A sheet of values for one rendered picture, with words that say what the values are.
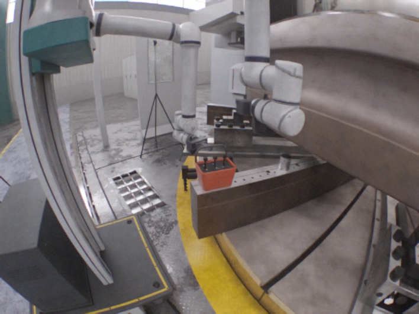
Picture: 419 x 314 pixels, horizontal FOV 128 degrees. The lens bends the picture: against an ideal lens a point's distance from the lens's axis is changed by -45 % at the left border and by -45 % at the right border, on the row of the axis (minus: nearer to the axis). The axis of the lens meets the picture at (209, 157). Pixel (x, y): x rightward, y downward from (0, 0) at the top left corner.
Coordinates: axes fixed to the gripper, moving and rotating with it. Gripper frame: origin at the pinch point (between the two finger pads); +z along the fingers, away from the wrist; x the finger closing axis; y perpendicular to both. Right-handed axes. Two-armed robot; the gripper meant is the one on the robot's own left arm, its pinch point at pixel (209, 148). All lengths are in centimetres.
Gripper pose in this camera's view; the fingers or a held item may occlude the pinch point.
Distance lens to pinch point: 111.2
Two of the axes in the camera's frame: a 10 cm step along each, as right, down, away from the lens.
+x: 7.3, -2.9, 6.1
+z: 6.8, 3.4, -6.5
